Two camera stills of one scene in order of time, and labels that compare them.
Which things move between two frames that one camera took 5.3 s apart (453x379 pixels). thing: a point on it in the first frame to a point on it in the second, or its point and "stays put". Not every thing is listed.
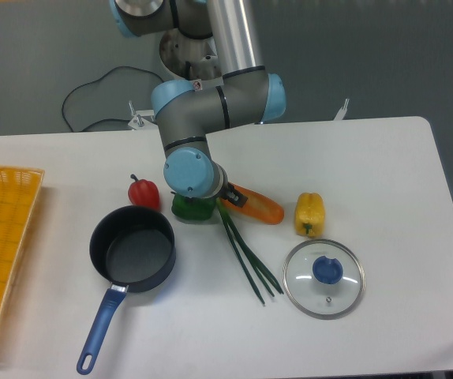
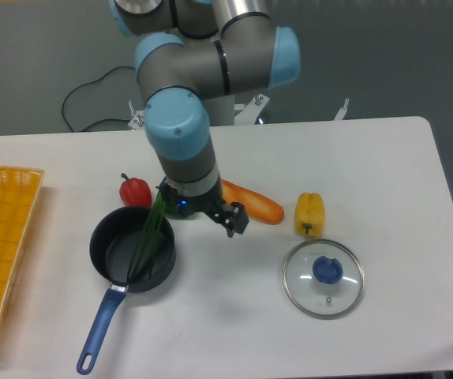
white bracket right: x=342 y=112 stays put
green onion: x=239 y=238 to x=148 y=243
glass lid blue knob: x=323 y=279 stays put
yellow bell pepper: x=309 y=214 stays put
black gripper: x=233 y=196 to x=212 y=203
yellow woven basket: x=4 y=200 stays put
